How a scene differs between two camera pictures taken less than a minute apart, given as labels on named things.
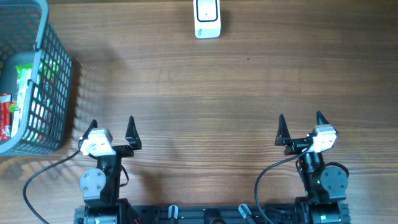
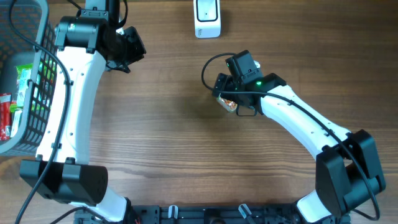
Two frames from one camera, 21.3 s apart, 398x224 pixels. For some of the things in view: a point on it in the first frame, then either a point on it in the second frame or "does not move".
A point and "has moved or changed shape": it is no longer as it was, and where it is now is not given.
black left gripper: (132, 140) to (138, 51)
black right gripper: (283, 139) to (229, 84)
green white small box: (15, 122) does not move
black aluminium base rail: (219, 213) does not move
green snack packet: (20, 68) has moved or changed shape
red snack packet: (5, 116) does not move
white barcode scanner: (207, 18) does not move
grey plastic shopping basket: (27, 37) does not move
